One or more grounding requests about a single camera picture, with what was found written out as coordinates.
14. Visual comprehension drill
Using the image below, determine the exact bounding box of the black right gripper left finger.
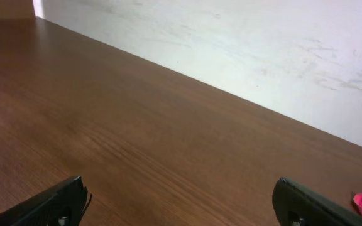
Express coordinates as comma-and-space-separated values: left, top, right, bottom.
0, 176, 92, 226

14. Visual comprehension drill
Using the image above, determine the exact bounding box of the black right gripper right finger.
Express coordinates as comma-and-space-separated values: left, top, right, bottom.
272, 178, 362, 226

